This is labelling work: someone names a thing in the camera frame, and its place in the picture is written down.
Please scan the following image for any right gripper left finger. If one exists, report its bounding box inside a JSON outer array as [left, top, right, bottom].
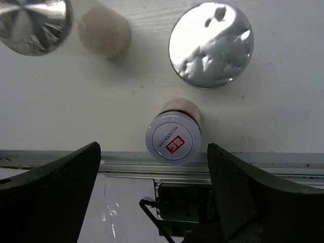
[[1, 142, 101, 242]]

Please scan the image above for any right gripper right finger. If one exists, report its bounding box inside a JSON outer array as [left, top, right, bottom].
[[207, 143, 323, 242]]

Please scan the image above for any white lid brown spice jar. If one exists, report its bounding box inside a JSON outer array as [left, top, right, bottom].
[[145, 98, 201, 166]]

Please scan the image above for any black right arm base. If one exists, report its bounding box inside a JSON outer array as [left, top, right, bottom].
[[139, 183, 220, 242]]

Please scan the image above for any silver lid blue label jar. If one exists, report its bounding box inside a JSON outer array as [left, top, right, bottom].
[[168, 2, 254, 89]]

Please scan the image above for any silver lid white powder jar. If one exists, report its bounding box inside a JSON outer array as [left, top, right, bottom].
[[0, 0, 132, 60]]

